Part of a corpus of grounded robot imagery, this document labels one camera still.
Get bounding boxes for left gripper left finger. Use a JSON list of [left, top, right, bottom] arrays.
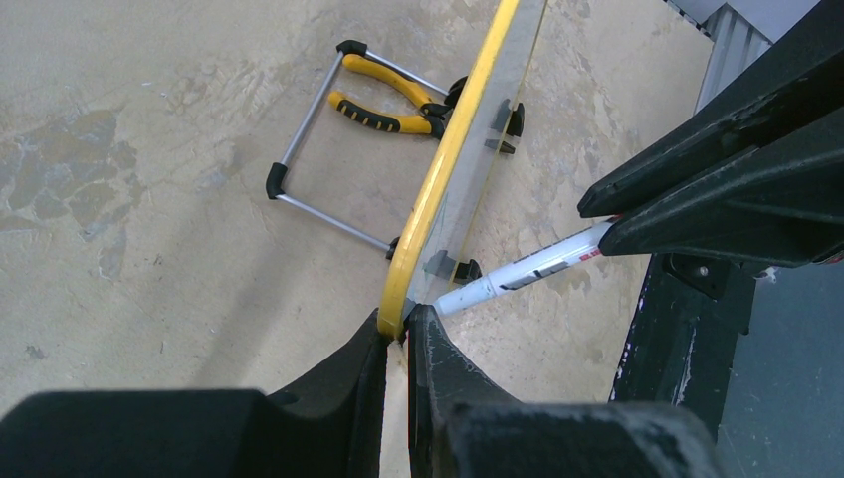
[[1, 317, 387, 477]]

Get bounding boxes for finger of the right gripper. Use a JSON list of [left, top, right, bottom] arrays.
[[577, 1, 843, 218], [599, 110, 843, 268]]

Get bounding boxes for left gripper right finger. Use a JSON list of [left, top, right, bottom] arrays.
[[406, 305, 725, 477]]

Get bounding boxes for yellow framed whiteboard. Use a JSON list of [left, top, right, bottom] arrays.
[[376, 1, 546, 340]]

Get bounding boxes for white green marker pen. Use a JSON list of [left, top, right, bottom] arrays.
[[433, 216, 619, 316]]

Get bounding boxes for yellow black pliers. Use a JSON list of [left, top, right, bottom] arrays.
[[326, 54, 453, 139]]

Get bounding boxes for aluminium extrusion frame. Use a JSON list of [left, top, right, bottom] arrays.
[[662, 0, 825, 114]]

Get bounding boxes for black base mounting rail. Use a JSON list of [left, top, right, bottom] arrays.
[[609, 254, 756, 437]]

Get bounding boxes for metal wire whiteboard stand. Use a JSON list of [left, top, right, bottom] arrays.
[[265, 39, 527, 286]]

